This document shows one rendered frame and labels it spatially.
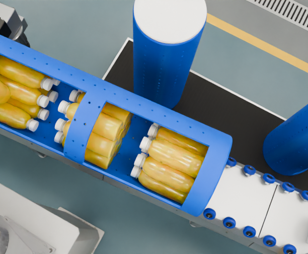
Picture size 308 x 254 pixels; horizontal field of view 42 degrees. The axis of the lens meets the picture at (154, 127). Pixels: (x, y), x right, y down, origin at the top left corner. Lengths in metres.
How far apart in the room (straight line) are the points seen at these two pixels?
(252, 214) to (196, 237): 0.93
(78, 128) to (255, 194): 0.70
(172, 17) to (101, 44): 1.17
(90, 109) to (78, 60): 1.44
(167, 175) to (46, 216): 0.39
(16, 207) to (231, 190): 0.74
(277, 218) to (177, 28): 0.78
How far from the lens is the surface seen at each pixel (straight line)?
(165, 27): 1.54
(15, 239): 1.09
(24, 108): 1.47
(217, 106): 2.40
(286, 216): 1.56
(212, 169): 1.19
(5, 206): 1.30
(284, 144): 2.08
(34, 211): 1.27
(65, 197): 2.43
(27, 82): 1.38
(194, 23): 1.56
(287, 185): 1.51
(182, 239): 2.40
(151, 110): 1.24
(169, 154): 1.22
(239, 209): 1.51
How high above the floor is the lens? 2.38
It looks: 75 degrees down
